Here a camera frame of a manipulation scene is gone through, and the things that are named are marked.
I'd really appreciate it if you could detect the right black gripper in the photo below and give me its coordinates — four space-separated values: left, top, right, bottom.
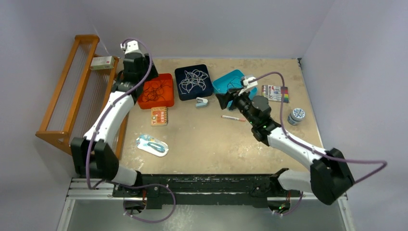
216 87 257 126

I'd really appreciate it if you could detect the black cable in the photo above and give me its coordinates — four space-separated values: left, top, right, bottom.
225 78 244 93

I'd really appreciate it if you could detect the brown cable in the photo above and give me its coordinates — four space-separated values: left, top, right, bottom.
142 86 163 103

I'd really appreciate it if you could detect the white cable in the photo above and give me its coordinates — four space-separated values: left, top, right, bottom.
183 68 204 85
178 78 195 95
188 69 211 93

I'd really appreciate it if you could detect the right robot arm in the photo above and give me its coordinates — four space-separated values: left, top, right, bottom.
216 89 355 205

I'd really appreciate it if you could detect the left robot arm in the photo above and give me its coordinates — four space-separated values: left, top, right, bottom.
70 51 158 197

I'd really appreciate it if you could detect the light blue tray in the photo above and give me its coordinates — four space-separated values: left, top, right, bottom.
213 70 260 115

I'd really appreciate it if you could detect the orange tray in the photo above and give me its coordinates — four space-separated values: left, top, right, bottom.
137 73 175 109

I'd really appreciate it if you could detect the light blue stapler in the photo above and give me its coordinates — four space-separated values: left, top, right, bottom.
195 97 208 108

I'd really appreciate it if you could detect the white red marker pen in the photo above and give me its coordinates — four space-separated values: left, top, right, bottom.
221 115 246 122

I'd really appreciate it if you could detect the dark blue tray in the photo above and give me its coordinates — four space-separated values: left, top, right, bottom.
175 64 214 101

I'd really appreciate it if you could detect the orange notebook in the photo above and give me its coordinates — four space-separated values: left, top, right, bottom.
151 107 168 127

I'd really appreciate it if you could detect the marker pen pack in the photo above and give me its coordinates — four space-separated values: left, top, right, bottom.
262 85 289 103

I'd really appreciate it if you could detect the small white red box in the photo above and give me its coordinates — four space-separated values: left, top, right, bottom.
90 56 115 70

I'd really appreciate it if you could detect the scissors blister pack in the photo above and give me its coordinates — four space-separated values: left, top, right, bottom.
136 134 169 157

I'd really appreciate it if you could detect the wooden rack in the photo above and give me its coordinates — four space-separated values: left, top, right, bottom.
36 35 119 154

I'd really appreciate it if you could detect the blue white round tin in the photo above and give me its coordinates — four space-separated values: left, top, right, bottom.
287 108 306 126

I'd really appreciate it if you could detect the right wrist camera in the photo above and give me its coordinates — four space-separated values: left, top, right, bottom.
238 76 258 96

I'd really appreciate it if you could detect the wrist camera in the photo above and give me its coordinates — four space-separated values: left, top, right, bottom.
238 76 258 96
120 40 142 54

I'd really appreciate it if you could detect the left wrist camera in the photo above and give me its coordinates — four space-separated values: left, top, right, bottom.
120 40 142 54

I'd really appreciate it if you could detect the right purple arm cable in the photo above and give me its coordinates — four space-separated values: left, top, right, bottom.
248 71 388 218

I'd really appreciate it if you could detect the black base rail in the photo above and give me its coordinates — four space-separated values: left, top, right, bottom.
113 169 300 209

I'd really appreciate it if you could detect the aluminium frame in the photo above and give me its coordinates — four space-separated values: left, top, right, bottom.
58 179 355 231

